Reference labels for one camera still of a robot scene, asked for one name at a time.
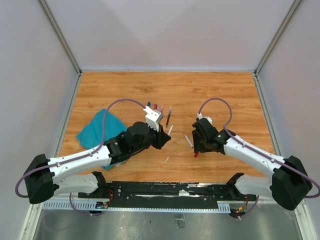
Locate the blue gel pen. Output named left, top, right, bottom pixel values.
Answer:
left=165, top=111, right=172, bottom=128

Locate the thin white red-end pen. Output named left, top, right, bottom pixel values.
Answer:
left=168, top=124, right=174, bottom=136

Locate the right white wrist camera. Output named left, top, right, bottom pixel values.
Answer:
left=196, top=113, right=213, bottom=125

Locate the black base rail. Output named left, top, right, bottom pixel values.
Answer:
left=77, top=181, right=256, bottom=210

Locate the white pen red end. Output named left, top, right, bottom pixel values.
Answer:
left=184, top=134, right=194, bottom=148

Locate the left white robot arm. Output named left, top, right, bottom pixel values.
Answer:
left=23, top=121, right=171, bottom=204

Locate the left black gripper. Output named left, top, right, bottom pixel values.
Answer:
left=131, top=122, right=171, bottom=154

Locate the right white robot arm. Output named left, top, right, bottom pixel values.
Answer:
left=192, top=117, right=313, bottom=211

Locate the teal cloth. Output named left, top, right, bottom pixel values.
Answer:
left=76, top=108, right=128, bottom=171

